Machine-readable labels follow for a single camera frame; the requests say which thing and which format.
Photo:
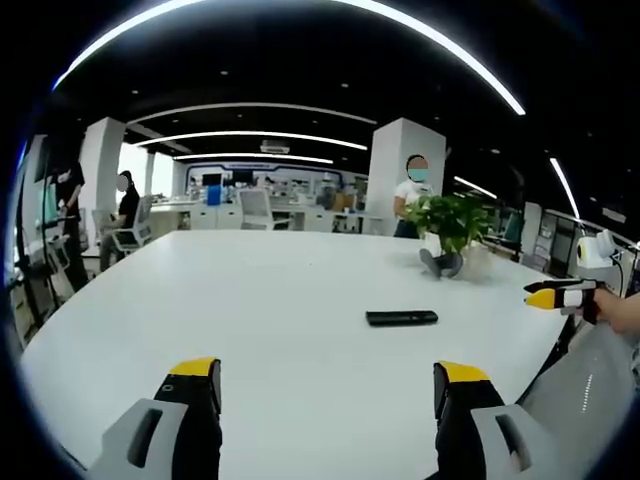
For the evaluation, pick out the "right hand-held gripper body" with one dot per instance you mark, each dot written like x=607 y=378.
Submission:
x=597 y=250

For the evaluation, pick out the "black tripod stand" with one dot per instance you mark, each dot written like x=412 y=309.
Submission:
x=37 y=250

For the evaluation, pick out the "dark grey figure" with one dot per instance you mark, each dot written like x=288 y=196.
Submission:
x=440 y=262

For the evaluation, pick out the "blue box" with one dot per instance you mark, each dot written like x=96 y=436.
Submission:
x=214 y=195

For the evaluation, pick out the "white square pillar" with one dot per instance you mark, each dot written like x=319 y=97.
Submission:
x=387 y=170
x=102 y=170

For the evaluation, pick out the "person's right hand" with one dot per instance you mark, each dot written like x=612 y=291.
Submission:
x=620 y=310

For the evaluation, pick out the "white office chair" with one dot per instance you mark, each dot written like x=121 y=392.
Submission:
x=256 y=210
x=135 y=227

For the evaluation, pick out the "black remote control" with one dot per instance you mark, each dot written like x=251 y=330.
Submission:
x=401 y=317

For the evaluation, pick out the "long white counter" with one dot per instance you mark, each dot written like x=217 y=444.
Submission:
x=215 y=217

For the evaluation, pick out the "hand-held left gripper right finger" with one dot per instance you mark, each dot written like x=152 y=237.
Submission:
x=492 y=425

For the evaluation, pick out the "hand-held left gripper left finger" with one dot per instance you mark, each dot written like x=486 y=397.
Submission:
x=150 y=425

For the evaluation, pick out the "green potted plant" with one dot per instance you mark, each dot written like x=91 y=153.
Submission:
x=450 y=220

